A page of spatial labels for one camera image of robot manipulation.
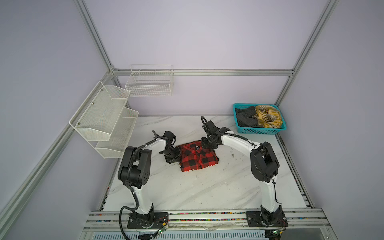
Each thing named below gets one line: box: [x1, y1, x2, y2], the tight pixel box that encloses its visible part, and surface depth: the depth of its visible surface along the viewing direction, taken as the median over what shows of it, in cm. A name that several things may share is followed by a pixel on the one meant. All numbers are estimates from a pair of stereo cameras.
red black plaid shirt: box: [176, 140, 219, 172], surface depth 93 cm
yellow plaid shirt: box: [253, 105, 283, 129], surface depth 107 cm
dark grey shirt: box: [235, 106, 258, 128], surface depth 110 cm
